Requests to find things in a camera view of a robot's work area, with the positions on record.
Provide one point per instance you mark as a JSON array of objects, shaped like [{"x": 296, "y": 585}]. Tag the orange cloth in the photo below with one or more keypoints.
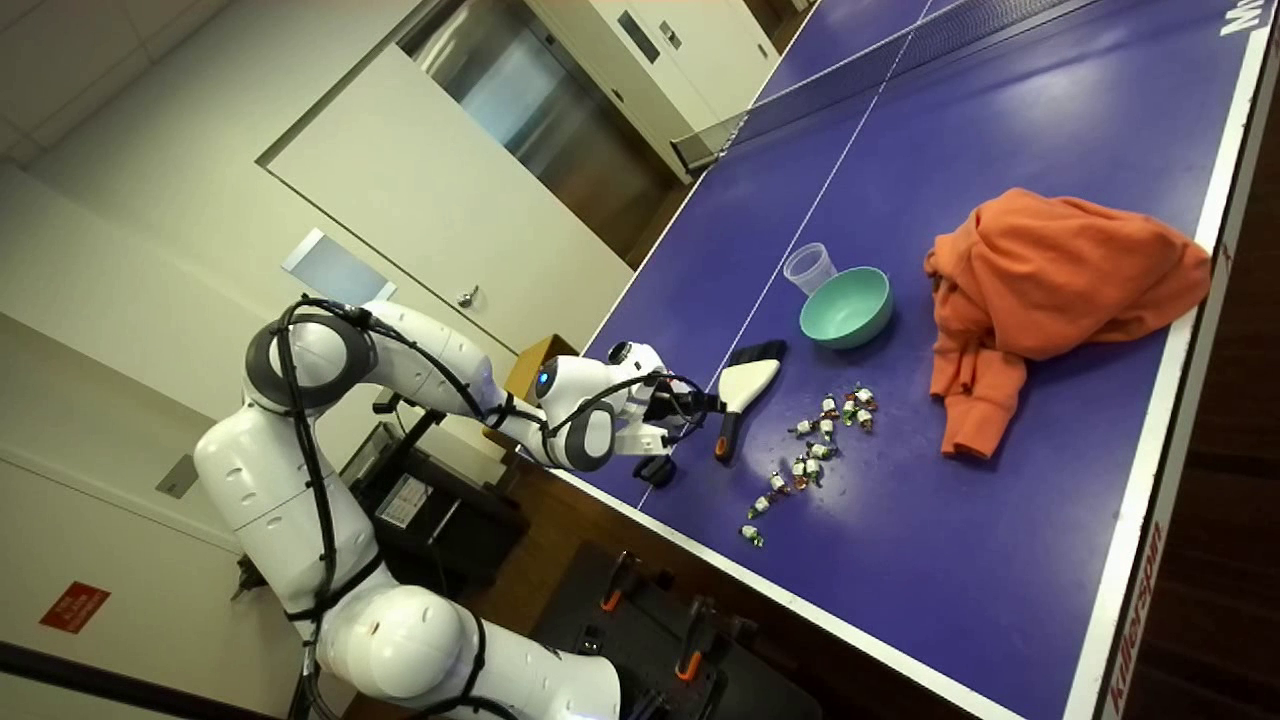
[{"x": 1055, "y": 281}]

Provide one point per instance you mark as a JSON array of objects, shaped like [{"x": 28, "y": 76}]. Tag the black bottle cap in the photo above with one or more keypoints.
[{"x": 652, "y": 475}]

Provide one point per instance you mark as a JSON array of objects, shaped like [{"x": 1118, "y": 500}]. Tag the red wall sign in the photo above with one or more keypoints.
[{"x": 73, "y": 604}]

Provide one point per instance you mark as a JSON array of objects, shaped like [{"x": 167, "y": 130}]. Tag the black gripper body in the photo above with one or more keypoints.
[{"x": 680, "y": 408}]

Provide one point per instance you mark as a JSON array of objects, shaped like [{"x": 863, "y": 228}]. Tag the table tennis net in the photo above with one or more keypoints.
[{"x": 825, "y": 75}]

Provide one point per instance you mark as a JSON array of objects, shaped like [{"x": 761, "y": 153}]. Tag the pale door notice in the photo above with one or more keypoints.
[{"x": 333, "y": 265}]

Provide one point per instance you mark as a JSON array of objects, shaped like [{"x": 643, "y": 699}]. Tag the wooden stool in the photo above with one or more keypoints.
[{"x": 533, "y": 357}]

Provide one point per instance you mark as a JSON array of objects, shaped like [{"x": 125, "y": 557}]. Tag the teal green bowl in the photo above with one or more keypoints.
[{"x": 840, "y": 322}]

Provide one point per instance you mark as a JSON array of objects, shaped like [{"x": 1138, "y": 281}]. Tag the white door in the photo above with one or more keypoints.
[{"x": 425, "y": 201}]

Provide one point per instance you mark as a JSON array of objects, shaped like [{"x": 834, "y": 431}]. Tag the black equipment cart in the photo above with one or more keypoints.
[{"x": 442, "y": 520}]

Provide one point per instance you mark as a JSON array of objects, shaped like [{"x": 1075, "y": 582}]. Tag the grey wall vent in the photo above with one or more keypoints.
[{"x": 176, "y": 479}]

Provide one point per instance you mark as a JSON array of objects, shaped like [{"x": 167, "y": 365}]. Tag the white cabinet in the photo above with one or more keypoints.
[{"x": 694, "y": 55}]

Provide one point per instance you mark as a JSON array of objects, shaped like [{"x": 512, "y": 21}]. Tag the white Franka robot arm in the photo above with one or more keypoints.
[{"x": 280, "y": 492}]

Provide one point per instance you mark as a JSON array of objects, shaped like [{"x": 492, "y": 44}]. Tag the clear plastic measuring cup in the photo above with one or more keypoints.
[{"x": 804, "y": 265}]

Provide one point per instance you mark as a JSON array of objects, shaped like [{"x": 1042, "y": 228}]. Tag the black perforated mount plate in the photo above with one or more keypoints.
[{"x": 643, "y": 667}]

